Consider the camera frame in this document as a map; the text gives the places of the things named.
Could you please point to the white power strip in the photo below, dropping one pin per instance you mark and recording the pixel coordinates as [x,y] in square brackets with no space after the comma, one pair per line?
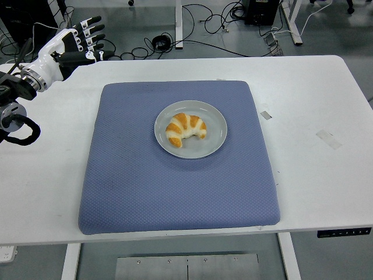
[7,254]

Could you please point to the black chair caster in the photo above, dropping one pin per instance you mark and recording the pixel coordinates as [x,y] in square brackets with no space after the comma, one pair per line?
[350,9]

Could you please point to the white table leg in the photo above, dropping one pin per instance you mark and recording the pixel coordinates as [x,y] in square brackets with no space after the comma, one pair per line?
[290,259]
[70,262]

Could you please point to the golden striped croissant bread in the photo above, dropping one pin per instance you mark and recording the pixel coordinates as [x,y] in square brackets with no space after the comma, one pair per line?
[186,124]

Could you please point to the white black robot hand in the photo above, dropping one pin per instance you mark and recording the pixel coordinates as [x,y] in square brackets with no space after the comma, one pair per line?
[49,65]

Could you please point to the large black equipment cabinet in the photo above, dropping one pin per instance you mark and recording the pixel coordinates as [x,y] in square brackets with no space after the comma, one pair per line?
[23,14]

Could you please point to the round grey plate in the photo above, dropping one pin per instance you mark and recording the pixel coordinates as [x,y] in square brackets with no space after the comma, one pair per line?
[204,146]

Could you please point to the black computer box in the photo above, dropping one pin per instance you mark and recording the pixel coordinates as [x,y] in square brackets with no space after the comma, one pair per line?
[262,11]

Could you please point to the black table control panel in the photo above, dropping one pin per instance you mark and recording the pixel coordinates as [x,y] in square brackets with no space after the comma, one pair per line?
[344,232]

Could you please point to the white background desk leg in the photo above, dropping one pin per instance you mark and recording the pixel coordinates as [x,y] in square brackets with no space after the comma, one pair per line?
[59,11]
[294,23]
[179,23]

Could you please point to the small grey tape piece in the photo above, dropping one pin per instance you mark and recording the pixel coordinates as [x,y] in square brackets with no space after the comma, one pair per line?
[266,115]

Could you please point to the grey foot pedal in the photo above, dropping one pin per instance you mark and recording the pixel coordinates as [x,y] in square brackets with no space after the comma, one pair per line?
[273,43]

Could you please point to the large clear tape piece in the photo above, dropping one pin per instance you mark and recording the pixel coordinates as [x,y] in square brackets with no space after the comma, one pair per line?
[328,139]

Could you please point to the grey metal plate with screws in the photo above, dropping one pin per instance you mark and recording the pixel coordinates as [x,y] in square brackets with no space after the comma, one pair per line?
[186,268]

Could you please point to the blue quilted mat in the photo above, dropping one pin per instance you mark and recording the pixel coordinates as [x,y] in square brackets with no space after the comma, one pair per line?
[145,189]

